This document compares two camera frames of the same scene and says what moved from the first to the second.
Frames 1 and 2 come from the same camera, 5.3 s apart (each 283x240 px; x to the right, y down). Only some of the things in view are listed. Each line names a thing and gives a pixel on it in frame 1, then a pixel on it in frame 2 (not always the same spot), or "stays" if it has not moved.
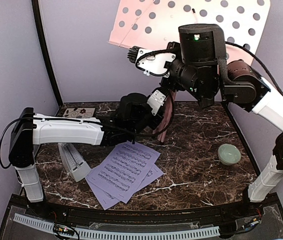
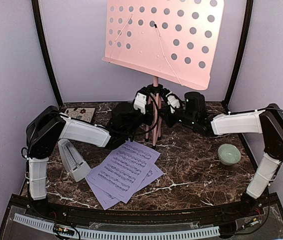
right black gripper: x=163 y=82 → x=167 y=117
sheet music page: x=120 y=173 stays
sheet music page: x=106 y=200 stays
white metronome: x=78 y=169 stays
